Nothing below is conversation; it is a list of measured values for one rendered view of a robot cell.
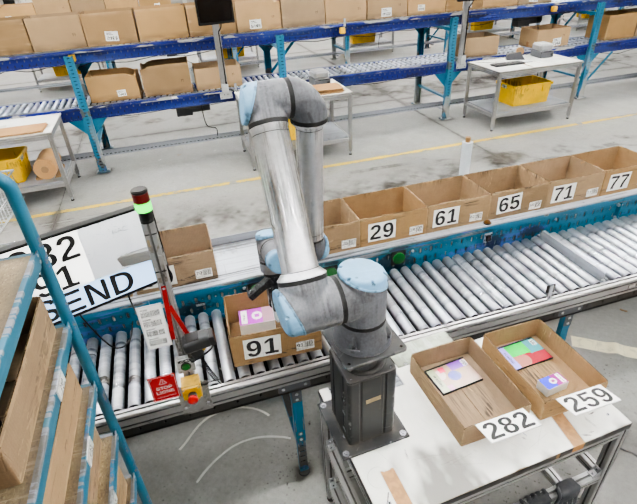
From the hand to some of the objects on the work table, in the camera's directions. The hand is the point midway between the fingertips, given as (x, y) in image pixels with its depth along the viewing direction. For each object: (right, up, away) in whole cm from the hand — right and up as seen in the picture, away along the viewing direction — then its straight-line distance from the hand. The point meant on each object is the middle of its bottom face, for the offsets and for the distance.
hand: (273, 314), depth 196 cm
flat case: (+105, -18, +6) cm, 107 cm away
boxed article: (+110, -28, -9) cm, 113 cm away
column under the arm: (+35, -38, -17) cm, 54 cm away
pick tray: (+76, -31, -9) cm, 82 cm away
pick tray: (+108, -24, -2) cm, 110 cm away
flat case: (+73, -25, -2) cm, 78 cm away
